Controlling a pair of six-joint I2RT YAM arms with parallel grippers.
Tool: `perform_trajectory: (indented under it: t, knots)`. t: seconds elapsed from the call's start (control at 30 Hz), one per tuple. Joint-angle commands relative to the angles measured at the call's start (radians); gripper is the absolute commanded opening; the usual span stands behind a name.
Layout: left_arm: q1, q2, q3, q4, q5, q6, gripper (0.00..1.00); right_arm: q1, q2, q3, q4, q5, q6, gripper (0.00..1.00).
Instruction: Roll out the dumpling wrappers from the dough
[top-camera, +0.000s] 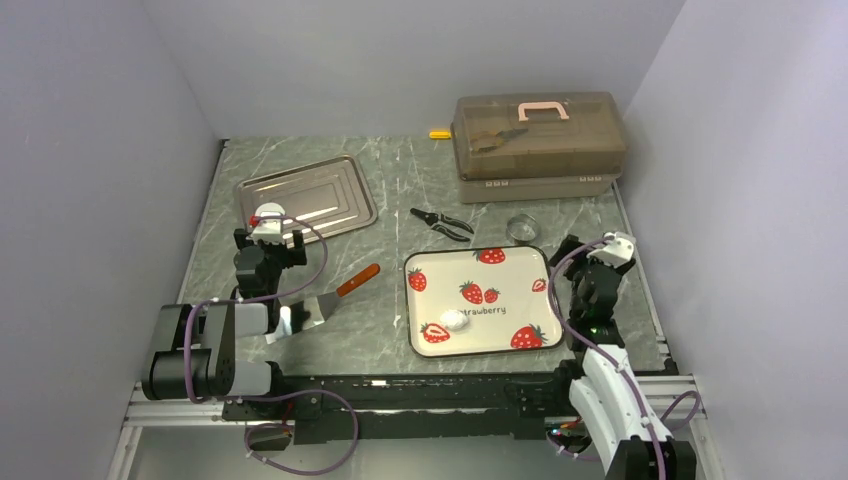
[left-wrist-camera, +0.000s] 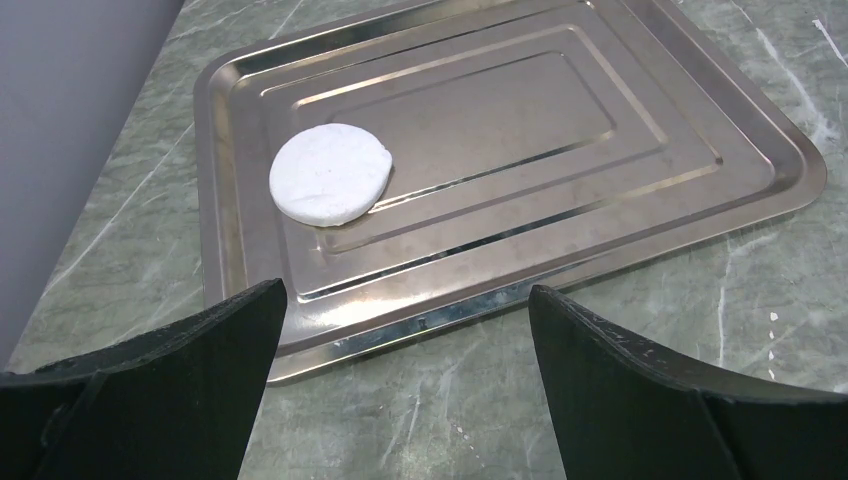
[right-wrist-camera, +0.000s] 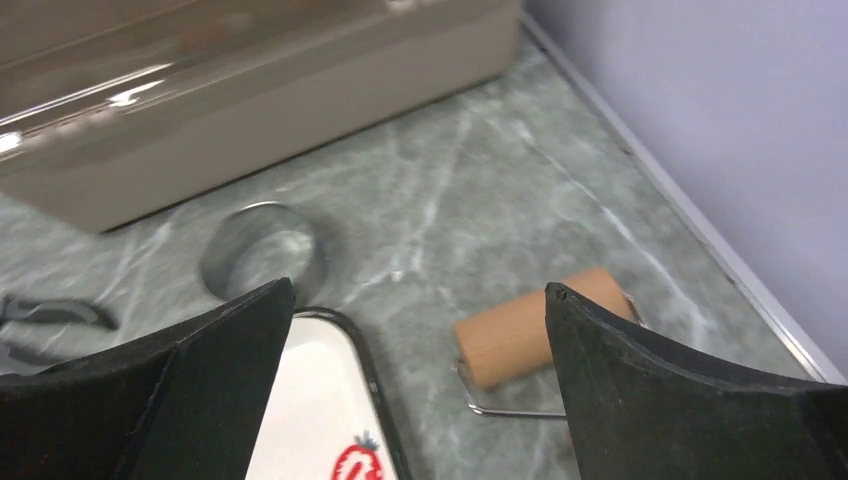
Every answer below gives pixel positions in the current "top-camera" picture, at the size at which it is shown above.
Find round metal cutter ring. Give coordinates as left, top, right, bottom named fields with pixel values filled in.
left=506, top=214, right=542, bottom=244

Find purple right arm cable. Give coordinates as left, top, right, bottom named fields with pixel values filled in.
left=545, top=237, right=702, bottom=480

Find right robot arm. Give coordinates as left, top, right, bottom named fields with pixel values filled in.
left=547, top=232, right=697, bottom=479

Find steel baking tray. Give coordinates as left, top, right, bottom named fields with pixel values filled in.
left=234, top=155, right=378, bottom=239

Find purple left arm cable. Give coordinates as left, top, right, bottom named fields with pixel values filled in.
left=182, top=213, right=361, bottom=478

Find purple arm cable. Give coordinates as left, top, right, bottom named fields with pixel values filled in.
left=545, top=237, right=702, bottom=480
left=182, top=213, right=361, bottom=478

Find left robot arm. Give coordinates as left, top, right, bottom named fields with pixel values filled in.
left=141, top=228, right=307, bottom=420

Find white dough ball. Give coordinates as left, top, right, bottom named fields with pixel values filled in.
left=439, top=310, right=470, bottom=332

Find brown translucent tool box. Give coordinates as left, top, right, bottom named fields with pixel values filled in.
left=451, top=92, right=628, bottom=204

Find spatula with wooden handle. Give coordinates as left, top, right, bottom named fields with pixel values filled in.
left=264, top=263, right=381, bottom=344

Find strawberry pattern white tray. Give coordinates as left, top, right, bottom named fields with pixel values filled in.
left=404, top=246, right=564, bottom=358

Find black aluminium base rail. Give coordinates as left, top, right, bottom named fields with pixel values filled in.
left=123, top=374, right=705, bottom=446

